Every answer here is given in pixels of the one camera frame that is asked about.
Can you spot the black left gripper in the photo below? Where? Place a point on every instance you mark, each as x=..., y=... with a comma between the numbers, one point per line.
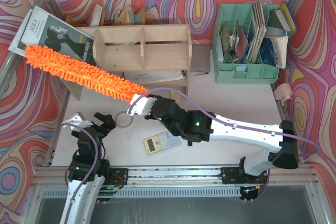
x=97, y=127

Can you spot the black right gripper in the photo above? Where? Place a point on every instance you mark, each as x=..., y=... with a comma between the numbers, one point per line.
x=153, y=106

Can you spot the orange microfiber duster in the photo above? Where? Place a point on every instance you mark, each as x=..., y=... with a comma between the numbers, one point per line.
x=82, y=73

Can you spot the large black-cover book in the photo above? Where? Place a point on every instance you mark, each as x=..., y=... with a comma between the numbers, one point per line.
x=40, y=27

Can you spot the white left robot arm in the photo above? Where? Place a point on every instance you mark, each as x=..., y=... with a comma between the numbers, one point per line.
x=88, y=169

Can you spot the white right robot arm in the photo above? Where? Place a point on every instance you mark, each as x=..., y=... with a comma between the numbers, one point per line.
x=278, y=147

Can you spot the wooden bookshelf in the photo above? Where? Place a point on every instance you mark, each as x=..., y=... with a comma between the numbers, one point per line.
x=144, y=48

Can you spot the gold scientific calculator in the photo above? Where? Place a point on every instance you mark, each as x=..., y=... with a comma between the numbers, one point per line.
x=160, y=142

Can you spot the yellow sticky note pad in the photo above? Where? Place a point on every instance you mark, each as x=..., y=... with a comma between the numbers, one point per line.
x=175, y=95

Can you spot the pencil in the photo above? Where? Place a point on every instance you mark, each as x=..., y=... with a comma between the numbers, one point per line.
x=201, y=74

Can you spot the white paper booklet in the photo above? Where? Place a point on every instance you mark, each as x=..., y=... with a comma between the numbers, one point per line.
x=157, y=78

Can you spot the grey notebook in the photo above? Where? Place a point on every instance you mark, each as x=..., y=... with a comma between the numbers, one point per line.
x=200, y=58

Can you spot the green desk organizer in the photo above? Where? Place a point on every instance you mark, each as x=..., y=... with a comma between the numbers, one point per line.
x=230, y=48

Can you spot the red brown booklet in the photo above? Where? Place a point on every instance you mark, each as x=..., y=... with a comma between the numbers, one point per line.
x=242, y=43

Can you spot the pink plastic piggy toy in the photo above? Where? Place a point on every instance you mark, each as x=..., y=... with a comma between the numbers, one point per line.
x=283, y=92

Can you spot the wooden book stand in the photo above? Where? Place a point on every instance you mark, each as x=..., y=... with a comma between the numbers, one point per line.
x=97, y=18

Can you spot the blue and yellow book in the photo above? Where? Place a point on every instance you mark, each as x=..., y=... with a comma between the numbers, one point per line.
x=282, y=18

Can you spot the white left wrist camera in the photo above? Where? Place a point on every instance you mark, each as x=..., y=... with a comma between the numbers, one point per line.
x=76, y=120

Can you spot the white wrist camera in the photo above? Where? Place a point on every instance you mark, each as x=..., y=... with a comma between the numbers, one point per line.
x=142, y=107
x=76, y=120

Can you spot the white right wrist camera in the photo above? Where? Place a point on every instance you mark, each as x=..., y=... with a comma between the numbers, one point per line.
x=142, y=107

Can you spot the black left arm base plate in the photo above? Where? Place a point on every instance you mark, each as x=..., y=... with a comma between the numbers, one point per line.
x=117, y=179

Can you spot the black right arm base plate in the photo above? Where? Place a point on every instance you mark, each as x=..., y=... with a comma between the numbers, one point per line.
x=251, y=187

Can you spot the aluminium front rail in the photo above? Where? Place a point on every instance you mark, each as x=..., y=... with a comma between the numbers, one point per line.
x=185, y=176

